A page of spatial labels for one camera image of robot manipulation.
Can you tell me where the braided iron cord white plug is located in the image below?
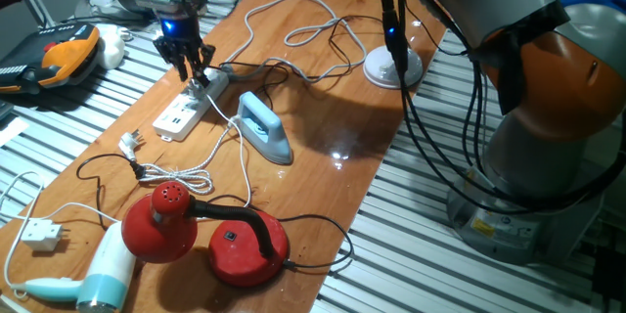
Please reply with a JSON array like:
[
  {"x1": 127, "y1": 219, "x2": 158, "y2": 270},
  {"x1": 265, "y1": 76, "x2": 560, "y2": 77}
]
[{"x1": 118, "y1": 115, "x2": 242, "y2": 196}]

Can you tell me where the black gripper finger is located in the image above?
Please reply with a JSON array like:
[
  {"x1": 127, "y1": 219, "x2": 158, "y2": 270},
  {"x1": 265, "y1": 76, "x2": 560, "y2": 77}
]
[
  {"x1": 168, "y1": 51, "x2": 190, "y2": 83},
  {"x1": 189, "y1": 53, "x2": 211, "y2": 88}
]

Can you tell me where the white and blue hair dryer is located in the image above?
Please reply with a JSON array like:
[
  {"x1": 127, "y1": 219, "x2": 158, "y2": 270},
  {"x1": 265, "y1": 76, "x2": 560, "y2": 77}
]
[{"x1": 10, "y1": 221, "x2": 137, "y2": 313}]

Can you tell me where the light blue clothes iron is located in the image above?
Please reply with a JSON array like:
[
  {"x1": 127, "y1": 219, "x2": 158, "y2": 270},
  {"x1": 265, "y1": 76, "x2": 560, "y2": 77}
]
[{"x1": 236, "y1": 90, "x2": 294, "y2": 166}]

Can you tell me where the grey power strip cord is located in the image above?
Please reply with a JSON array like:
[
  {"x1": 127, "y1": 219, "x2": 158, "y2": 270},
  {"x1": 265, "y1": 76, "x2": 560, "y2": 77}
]
[{"x1": 220, "y1": 0, "x2": 368, "y2": 84}]

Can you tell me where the white paper sheet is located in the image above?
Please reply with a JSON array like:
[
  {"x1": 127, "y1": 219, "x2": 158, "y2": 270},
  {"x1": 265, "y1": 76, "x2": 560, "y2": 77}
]
[{"x1": 0, "y1": 116, "x2": 30, "y2": 148}]

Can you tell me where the glossy wooden board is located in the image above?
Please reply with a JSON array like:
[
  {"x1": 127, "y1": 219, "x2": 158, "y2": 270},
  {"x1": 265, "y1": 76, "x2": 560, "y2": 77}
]
[{"x1": 0, "y1": 0, "x2": 449, "y2": 313}]

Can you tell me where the white desk lamp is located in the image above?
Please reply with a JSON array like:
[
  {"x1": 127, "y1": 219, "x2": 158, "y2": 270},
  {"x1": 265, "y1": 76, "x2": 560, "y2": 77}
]
[{"x1": 344, "y1": 0, "x2": 425, "y2": 90}]

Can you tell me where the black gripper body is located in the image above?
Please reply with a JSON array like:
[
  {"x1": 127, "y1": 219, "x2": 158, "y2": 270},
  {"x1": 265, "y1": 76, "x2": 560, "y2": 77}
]
[{"x1": 152, "y1": 7, "x2": 216, "y2": 58}]

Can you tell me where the white power strip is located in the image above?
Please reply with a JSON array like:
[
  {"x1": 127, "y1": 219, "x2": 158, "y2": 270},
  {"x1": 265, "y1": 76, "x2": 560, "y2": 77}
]
[{"x1": 152, "y1": 67, "x2": 231, "y2": 143}]

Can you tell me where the black cord with black plug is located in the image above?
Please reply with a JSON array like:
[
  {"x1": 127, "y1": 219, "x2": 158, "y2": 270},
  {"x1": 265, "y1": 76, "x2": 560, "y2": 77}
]
[{"x1": 75, "y1": 152, "x2": 354, "y2": 271}]

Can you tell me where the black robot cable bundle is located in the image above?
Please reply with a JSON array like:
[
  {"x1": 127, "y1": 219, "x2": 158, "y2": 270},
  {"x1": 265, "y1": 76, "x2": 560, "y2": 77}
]
[{"x1": 376, "y1": 0, "x2": 626, "y2": 214}]

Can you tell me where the red desk lamp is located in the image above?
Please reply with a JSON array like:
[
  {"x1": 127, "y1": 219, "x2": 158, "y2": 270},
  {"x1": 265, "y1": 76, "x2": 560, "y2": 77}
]
[{"x1": 120, "y1": 180, "x2": 290, "y2": 289}]

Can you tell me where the thin white power cord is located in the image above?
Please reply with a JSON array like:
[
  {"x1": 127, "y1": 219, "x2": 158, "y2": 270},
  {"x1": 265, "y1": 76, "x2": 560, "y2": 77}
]
[{"x1": 188, "y1": 80, "x2": 253, "y2": 209}]

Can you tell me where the thin black lamp cord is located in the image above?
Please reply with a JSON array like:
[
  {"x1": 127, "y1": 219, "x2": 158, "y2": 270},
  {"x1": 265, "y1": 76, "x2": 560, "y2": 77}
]
[{"x1": 217, "y1": 14, "x2": 392, "y2": 112}]

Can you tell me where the white rounded plastic device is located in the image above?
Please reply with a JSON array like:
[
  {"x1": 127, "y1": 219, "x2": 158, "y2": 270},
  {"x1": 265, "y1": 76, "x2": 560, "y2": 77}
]
[{"x1": 95, "y1": 22, "x2": 126, "y2": 70}]

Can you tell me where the orange and black teach pendant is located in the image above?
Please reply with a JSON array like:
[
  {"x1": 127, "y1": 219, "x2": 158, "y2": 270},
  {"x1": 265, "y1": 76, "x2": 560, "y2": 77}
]
[{"x1": 0, "y1": 22, "x2": 102, "y2": 97}]

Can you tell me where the white cord square plug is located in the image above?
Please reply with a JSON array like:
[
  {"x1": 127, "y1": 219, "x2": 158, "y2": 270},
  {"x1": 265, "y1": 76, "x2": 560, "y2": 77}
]
[{"x1": 0, "y1": 170, "x2": 116, "y2": 300}]

